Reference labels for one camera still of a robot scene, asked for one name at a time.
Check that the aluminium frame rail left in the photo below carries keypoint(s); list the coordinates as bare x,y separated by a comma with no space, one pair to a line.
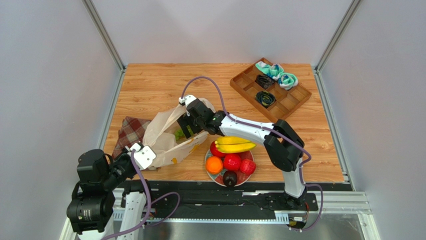
97,20

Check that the teal blue rolled sock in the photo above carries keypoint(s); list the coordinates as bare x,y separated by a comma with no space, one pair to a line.
287,81

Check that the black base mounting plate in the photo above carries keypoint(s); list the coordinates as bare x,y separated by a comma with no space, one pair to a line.
209,200

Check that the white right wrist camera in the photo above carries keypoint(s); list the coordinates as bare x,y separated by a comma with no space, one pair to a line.
186,100

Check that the green fake grapes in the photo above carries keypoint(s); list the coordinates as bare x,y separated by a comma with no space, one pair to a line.
179,134

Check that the dark purple fake fruit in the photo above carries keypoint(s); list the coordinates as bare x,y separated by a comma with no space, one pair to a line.
230,178

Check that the aluminium frame rail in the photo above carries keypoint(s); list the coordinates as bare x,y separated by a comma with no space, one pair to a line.
347,18
97,20

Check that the orange fake fruit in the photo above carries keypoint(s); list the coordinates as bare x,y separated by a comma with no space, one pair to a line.
214,165

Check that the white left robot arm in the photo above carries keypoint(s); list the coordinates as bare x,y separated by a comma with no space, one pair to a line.
90,211

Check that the dark blue yellow rolled sock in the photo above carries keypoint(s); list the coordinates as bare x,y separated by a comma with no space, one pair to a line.
265,98

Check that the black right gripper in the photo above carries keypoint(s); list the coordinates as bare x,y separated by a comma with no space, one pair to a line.
185,123

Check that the red plaid folded cloth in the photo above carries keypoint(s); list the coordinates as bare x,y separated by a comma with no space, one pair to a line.
132,131

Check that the black rolled sock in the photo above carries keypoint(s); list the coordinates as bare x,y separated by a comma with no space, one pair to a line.
264,81

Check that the yellow fake banana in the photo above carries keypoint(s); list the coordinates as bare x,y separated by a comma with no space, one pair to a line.
233,144

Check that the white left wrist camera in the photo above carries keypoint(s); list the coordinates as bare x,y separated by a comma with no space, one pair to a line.
143,156

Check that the wooden compartment tray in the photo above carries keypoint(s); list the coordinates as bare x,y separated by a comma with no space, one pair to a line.
287,101

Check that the teal and red ceramic plate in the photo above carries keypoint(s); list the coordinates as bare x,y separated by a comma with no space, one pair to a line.
241,177

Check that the aluminium frame rail right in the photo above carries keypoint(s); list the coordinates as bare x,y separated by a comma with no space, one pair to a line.
347,18

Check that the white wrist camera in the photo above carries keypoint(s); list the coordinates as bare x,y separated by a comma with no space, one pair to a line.
143,156
186,100

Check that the red fake pomegranate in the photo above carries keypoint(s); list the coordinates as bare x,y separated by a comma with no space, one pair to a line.
247,167

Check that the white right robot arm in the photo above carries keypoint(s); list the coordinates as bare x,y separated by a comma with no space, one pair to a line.
283,145

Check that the red fake tomato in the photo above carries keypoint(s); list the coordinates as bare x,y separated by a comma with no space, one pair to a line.
215,152

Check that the translucent white plastic bag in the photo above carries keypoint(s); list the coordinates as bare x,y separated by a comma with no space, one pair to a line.
160,137

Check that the teal white rolled sock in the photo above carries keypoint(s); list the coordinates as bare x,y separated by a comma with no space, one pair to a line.
274,71

